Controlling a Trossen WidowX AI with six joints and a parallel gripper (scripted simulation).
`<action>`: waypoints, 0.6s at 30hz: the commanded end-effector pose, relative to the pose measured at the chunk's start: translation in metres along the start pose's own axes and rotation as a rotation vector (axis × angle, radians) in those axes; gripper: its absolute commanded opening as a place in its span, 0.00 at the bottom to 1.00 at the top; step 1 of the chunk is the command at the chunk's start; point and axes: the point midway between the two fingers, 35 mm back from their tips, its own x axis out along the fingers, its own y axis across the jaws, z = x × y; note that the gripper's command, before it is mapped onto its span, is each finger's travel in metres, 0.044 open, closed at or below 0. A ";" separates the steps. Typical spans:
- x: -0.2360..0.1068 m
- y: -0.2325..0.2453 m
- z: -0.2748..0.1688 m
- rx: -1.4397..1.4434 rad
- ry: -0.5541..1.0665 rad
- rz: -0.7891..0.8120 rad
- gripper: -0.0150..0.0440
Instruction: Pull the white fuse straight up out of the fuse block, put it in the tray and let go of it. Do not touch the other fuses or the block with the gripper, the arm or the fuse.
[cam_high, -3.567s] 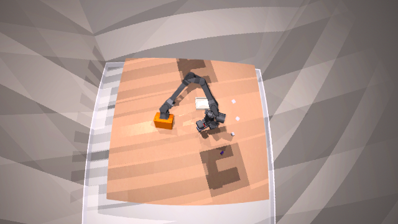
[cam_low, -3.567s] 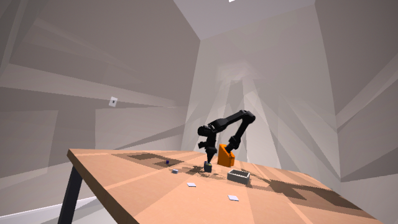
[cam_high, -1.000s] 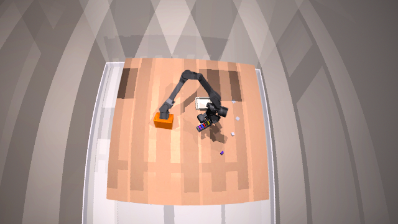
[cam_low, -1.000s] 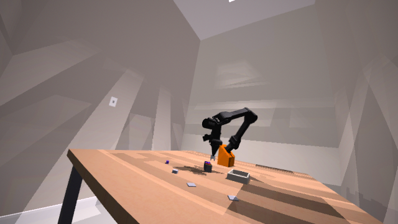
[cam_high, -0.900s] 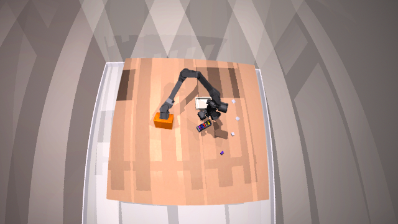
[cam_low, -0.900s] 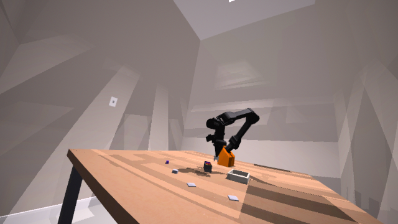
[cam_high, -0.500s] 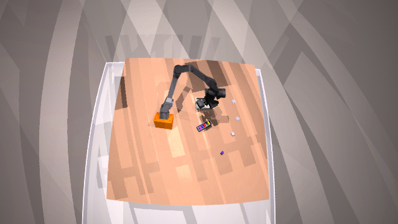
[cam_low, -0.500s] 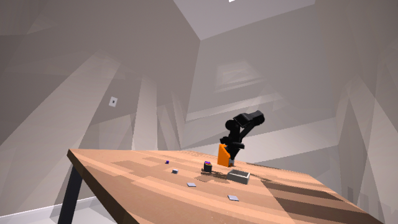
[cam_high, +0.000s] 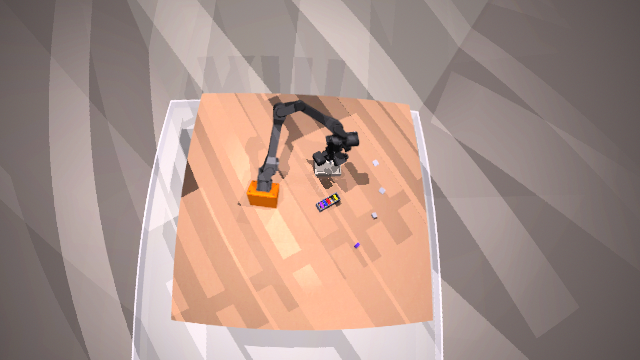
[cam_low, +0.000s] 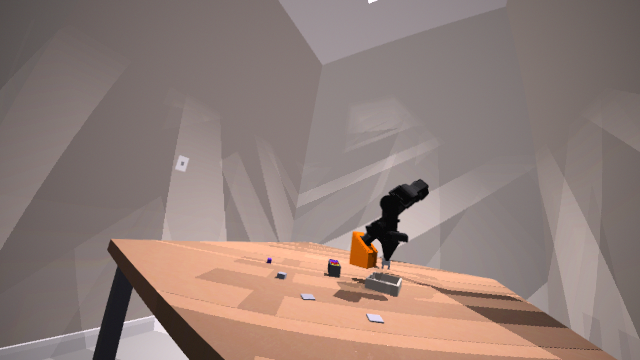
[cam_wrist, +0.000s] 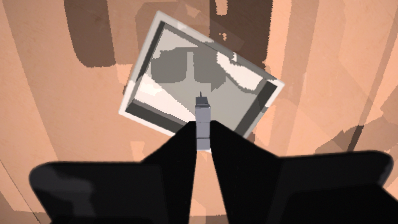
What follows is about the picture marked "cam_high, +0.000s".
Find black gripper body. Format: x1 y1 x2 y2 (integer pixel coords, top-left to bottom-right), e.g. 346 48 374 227
312 142 352 166

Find white shallow rectangular tray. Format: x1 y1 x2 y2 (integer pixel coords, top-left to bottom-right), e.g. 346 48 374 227
314 160 341 177

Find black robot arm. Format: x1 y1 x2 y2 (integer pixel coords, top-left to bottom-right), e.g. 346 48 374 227
256 100 359 193

